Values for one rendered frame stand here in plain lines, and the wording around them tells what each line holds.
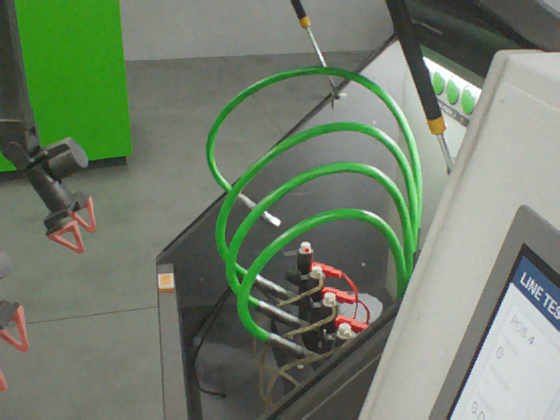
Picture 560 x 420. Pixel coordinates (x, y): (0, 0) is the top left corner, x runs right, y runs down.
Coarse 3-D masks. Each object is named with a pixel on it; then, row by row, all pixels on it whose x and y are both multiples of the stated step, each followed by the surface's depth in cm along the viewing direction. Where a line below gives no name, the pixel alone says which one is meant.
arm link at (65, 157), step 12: (12, 144) 131; (60, 144) 133; (72, 144) 135; (12, 156) 132; (24, 156) 132; (36, 156) 133; (48, 156) 134; (60, 156) 134; (72, 156) 133; (84, 156) 137; (60, 168) 134; (72, 168) 134
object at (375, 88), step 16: (272, 80) 109; (352, 80) 107; (368, 80) 106; (240, 96) 111; (384, 96) 106; (224, 112) 113; (400, 112) 107; (208, 144) 116; (208, 160) 117; (416, 160) 110; (416, 176) 111; (416, 192) 112
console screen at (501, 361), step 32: (512, 224) 58; (544, 224) 54; (512, 256) 58; (544, 256) 54; (512, 288) 57; (544, 288) 53; (480, 320) 61; (512, 320) 56; (544, 320) 52; (480, 352) 60; (512, 352) 55; (544, 352) 52; (448, 384) 64; (480, 384) 59; (512, 384) 55; (544, 384) 51; (448, 416) 63; (480, 416) 58; (512, 416) 54; (544, 416) 51
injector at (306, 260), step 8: (304, 256) 112; (312, 256) 113; (304, 264) 113; (288, 272) 115; (296, 272) 115; (304, 272) 113; (288, 280) 114; (296, 280) 114; (304, 288) 115; (304, 312) 118; (304, 320) 118; (304, 336) 120; (304, 344) 121
